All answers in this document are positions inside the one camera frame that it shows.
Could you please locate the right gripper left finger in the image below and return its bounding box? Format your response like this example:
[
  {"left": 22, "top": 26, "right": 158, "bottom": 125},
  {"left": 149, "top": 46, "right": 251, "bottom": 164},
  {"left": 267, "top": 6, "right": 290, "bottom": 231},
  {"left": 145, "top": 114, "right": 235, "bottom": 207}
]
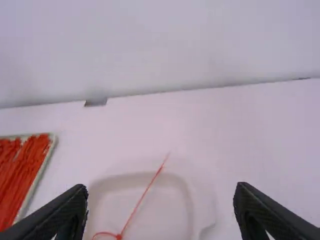
[{"left": 0, "top": 183, "right": 90, "bottom": 240}]

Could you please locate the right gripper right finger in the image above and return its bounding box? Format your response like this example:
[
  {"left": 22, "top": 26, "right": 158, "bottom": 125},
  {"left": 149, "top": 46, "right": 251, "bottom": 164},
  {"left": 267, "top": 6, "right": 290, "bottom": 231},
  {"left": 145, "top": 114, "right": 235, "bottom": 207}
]
[{"left": 232, "top": 181, "right": 320, "bottom": 240}]

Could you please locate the orange cable tie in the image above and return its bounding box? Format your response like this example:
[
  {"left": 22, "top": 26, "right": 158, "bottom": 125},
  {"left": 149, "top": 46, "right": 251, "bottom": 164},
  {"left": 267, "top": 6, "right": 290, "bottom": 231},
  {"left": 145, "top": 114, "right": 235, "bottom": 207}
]
[{"left": 91, "top": 151, "right": 172, "bottom": 240}]

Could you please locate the pale tray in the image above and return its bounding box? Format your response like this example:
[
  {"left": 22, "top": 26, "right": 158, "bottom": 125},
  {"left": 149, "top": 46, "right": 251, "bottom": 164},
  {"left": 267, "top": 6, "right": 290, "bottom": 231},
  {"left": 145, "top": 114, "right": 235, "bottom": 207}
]
[{"left": 0, "top": 131, "right": 59, "bottom": 227}]

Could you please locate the white dish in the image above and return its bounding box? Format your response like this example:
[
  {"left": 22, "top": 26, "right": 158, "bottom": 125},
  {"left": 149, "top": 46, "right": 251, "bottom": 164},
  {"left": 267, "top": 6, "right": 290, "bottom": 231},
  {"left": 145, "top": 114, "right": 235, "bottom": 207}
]
[{"left": 88, "top": 170, "right": 218, "bottom": 240}]

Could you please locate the row of orange cable ties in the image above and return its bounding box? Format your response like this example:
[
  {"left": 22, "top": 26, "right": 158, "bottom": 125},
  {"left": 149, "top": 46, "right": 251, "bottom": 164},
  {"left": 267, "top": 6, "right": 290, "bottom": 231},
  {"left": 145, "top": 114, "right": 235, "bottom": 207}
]
[{"left": 0, "top": 133, "right": 51, "bottom": 226}]

